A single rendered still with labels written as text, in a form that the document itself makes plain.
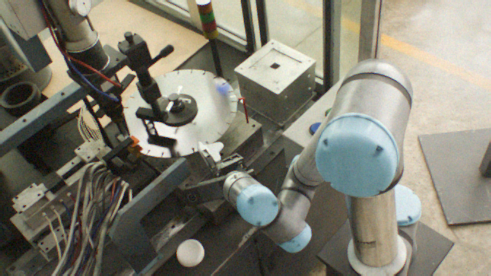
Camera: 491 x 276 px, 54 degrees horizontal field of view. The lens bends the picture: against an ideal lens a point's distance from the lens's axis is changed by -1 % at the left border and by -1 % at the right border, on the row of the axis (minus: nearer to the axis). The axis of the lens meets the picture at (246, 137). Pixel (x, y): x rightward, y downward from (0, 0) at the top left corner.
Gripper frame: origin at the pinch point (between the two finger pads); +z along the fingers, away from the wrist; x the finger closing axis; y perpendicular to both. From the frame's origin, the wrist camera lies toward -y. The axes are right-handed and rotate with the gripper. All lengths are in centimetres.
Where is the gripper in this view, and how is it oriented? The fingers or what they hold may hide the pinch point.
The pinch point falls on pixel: (207, 169)
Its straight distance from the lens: 129.3
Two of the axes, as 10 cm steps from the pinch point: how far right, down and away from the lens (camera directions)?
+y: 8.8, -4.1, 2.3
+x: -3.3, -8.9, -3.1
